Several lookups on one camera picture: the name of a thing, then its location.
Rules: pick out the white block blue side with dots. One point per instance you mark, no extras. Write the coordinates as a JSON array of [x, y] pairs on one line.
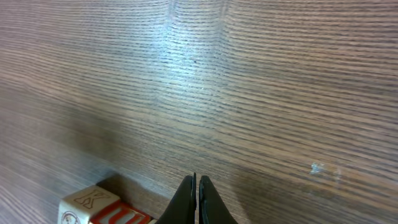
[[81, 206]]

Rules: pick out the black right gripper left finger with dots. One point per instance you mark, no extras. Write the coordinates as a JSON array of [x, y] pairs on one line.
[[181, 209]]

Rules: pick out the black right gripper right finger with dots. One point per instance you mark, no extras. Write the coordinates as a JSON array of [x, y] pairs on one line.
[[212, 209]]

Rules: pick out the red letter M block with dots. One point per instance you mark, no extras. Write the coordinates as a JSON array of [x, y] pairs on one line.
[[121, 213]]

